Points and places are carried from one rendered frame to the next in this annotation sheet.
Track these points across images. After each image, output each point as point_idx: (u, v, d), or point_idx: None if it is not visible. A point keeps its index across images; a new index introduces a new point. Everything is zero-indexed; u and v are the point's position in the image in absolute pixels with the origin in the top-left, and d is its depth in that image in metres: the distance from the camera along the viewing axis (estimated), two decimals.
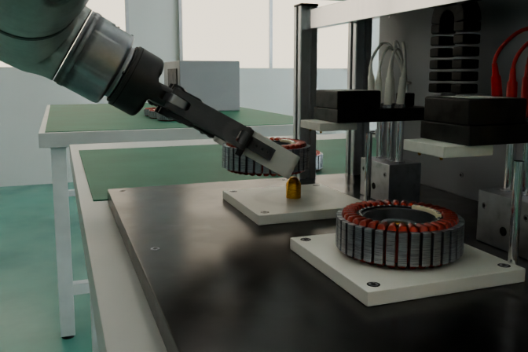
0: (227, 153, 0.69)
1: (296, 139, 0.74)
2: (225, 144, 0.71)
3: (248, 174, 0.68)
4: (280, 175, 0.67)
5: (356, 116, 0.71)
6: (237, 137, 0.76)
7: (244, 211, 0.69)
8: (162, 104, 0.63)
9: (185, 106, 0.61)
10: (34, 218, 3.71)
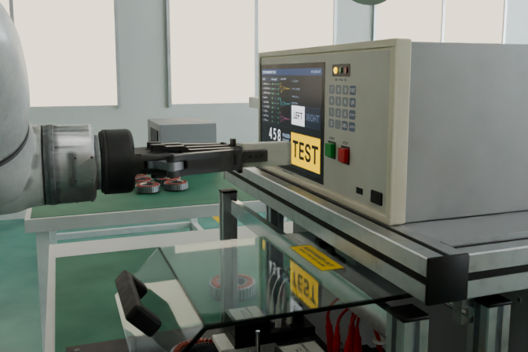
0: None
1: None
2: None
3: None
4: None
5: (250, 342, 0.94)
6: (258, 158, 0.71)
7: None
8: (140, 147, 0.70)
9: None
10: (27, 259, 3.93)
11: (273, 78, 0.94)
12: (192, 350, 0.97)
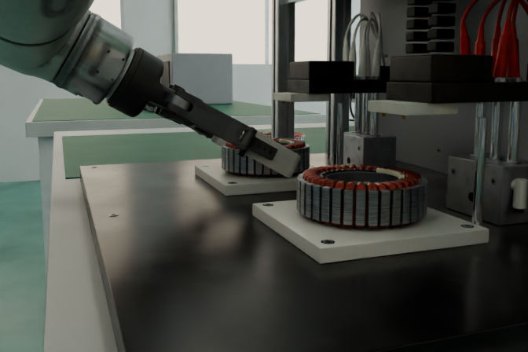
0: (227, 155, 0.69)
1: (295, 139, 0.74)
2: (225, 145, 0.71)
3: (249, 174, 0.68)
4: (281, 176, 0.67)
5: (328, 87, 0.70)
6: (262, 154, 0.66)
7: (213, 183, 0.67)
8: None
9: None
10: (28, 213, 3.69)
11: None
12: None
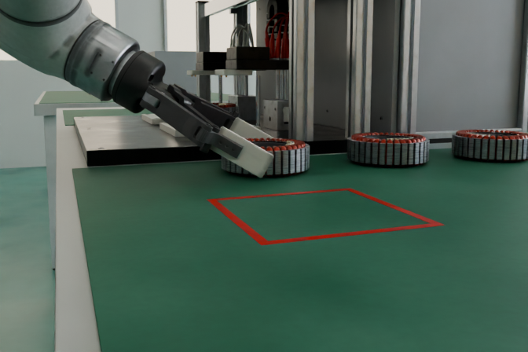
0: None
1: (301, 141, 0.72)
2: None
3: (235, 173, 0.69)
4: (262, 177, 0.67)
5: (214, 67, 1.22)
6: (234, 152, 0.65)
7: (148, 120, 1.20)
8: None
9: None
10: (32, 192, 4.22)
11: None
12: (256, 146, 0.74)
